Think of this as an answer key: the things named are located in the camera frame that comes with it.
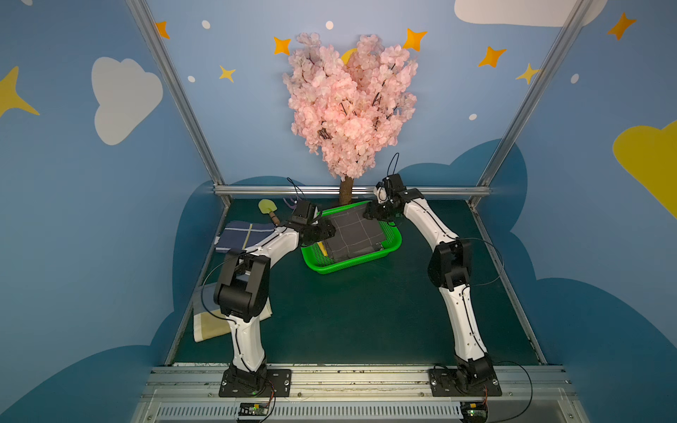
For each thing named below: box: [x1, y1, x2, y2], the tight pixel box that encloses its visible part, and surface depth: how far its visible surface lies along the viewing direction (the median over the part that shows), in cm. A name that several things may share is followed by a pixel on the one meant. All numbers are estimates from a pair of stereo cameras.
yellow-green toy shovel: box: [258, 199, 281, 227], surface depth 121 cm
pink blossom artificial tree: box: [282, 32, 418, 206], surface depth 76 cm
